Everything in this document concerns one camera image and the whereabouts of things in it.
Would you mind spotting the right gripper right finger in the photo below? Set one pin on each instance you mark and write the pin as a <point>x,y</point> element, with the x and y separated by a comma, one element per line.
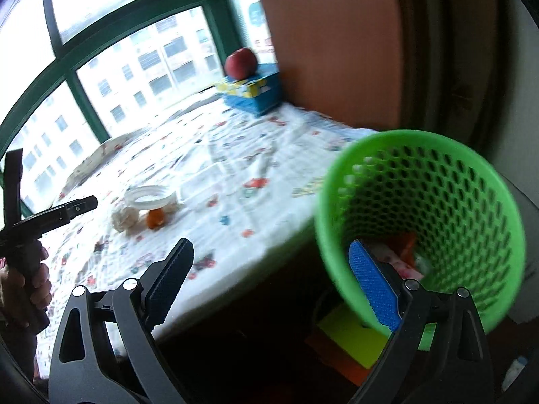
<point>377,287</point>

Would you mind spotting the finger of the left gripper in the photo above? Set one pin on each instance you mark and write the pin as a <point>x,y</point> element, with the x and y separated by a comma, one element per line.
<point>81,206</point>

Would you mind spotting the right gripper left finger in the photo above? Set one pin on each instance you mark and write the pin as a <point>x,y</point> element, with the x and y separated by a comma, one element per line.
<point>162,281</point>

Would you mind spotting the white paper ball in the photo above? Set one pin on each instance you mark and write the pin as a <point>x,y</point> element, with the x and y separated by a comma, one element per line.
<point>124,218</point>

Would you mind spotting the orange snack wrapper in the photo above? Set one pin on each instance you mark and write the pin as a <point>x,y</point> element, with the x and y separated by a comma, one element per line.
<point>155,218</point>

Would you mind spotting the pink snack wrapper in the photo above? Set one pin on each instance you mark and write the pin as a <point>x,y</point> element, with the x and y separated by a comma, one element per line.
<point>384,254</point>

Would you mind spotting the green perforated trash basket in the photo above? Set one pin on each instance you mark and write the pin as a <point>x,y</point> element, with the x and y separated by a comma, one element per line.
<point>466,223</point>

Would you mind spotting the person left hand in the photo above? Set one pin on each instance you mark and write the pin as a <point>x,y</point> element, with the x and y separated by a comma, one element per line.
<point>20,300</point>

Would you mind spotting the yellow sticky paper sheet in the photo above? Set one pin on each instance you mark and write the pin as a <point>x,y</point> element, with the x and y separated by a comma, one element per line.
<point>361,343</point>

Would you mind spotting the cartoon print bed sheet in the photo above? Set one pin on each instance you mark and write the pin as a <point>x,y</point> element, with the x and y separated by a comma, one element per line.
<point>242,189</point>

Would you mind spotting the patterned cloth on floor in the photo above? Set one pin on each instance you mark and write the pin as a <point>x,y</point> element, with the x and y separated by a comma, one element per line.
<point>514,371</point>

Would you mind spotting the blue yellow tissue box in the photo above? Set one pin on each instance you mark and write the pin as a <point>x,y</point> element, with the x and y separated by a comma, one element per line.
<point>257,94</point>

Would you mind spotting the red apple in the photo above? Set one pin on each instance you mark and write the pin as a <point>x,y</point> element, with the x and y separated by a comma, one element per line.
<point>241,64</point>

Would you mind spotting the brown wooden cabinet panel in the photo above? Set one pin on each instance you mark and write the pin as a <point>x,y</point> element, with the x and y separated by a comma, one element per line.
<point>343,58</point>

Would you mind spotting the green window frame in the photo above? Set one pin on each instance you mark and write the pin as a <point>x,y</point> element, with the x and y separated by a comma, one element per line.
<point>72,71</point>

